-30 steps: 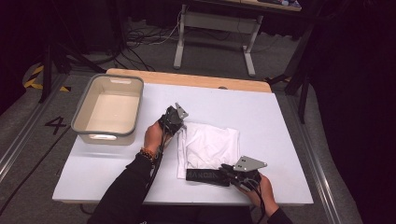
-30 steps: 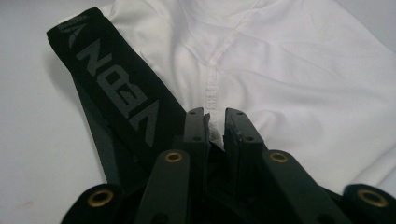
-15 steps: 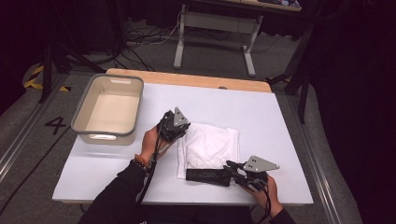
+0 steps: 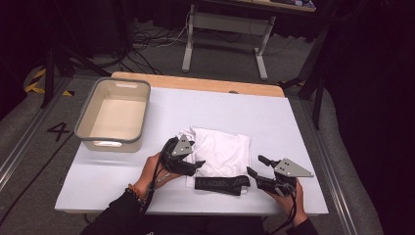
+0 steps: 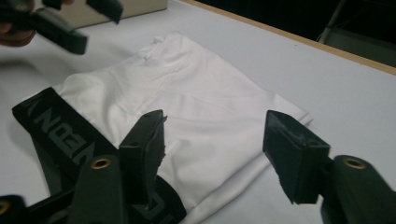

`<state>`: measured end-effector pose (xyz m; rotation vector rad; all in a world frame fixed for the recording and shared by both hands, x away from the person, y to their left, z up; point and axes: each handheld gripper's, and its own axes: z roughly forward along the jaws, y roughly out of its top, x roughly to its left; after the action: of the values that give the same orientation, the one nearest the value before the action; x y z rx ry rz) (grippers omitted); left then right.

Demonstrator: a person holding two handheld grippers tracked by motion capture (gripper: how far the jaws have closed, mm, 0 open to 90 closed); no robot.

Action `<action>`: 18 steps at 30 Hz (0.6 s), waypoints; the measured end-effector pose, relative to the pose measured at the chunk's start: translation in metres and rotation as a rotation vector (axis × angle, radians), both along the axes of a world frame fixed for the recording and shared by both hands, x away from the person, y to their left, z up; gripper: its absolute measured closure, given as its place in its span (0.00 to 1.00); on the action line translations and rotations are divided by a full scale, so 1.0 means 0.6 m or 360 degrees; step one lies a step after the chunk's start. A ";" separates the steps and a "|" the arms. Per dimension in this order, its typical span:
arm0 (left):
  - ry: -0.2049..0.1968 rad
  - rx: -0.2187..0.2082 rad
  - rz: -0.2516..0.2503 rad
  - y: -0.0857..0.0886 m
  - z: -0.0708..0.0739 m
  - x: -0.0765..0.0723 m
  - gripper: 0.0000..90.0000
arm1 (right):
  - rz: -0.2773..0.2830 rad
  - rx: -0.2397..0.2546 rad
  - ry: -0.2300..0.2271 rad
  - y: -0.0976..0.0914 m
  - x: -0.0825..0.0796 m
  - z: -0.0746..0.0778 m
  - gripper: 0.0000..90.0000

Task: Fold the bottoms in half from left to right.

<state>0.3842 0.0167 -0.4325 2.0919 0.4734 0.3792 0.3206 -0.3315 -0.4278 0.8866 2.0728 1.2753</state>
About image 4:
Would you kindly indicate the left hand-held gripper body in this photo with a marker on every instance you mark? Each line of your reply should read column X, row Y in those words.
column 181, row 150

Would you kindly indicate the black tripod stand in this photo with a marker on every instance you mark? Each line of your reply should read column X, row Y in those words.
column 50, row 71

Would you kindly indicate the person's left hand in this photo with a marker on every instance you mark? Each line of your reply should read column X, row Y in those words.
column 151, row 174

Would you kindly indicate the metal floor rail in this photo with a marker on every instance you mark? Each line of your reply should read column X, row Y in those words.
column 332, row 182
column 23, row 147

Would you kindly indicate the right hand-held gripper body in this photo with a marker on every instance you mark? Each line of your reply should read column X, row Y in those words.
column 290, row 168

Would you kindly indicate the beige plastic basket grey rim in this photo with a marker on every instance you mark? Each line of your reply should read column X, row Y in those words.
column 114, row 117

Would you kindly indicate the white shorts with black waistband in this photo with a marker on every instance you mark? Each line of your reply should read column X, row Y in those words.
column 225, row 153

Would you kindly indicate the person's dark lap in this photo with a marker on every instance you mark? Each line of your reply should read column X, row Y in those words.
column 202, row 226

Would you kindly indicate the white-legged desk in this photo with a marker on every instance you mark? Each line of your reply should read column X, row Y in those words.
column 225, row 24

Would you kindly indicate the person's right hand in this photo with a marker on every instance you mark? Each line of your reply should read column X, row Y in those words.
column 290, row 204

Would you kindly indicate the white table board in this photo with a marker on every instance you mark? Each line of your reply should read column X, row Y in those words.
column 107, row 176

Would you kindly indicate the black metal stand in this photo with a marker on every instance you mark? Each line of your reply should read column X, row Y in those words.
column 310, row 68

